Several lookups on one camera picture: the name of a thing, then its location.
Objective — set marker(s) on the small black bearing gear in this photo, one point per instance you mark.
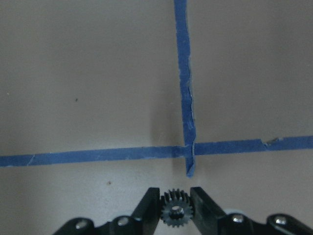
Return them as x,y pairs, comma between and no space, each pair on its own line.
176,208

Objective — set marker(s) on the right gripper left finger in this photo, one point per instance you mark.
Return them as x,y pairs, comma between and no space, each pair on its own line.
143,220

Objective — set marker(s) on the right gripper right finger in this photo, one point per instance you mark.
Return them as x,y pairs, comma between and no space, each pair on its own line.
210,219

